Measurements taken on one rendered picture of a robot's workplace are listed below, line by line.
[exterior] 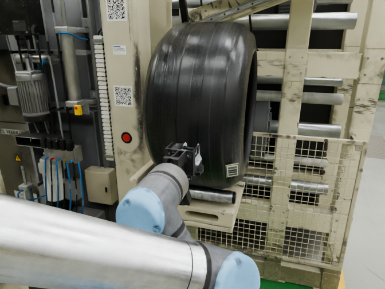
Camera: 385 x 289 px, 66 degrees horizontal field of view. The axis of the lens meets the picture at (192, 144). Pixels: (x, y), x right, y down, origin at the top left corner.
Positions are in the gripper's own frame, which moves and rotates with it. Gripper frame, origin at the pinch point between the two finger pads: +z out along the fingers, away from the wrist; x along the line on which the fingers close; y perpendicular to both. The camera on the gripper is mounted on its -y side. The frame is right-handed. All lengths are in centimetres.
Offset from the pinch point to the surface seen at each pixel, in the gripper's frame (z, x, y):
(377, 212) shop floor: 183, -114, -108
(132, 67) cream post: 20.4, 28.7, 22.3
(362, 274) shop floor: 99, -84, -109
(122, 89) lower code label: 20.3, 33.3, 14.5
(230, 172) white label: 5.3, -9.7, -5.7
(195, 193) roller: 13.0, 3.3, -19.0
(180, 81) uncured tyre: 2.8, 5.0, 20.7
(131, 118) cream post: 20.5, 30.4, 4.1
